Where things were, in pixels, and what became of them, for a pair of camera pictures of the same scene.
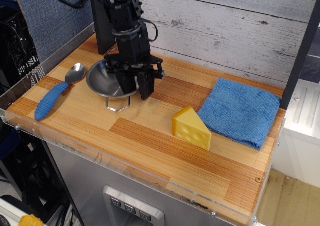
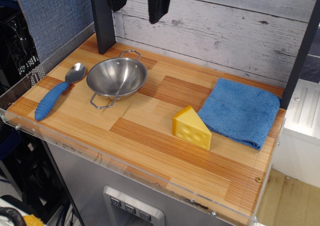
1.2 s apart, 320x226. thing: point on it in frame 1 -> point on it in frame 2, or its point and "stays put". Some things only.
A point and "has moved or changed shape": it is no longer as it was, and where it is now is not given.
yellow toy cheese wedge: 187,126 stays put
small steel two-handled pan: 105,82 has moved or changed shape
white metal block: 297,153 stays put
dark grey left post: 105,31 stays put
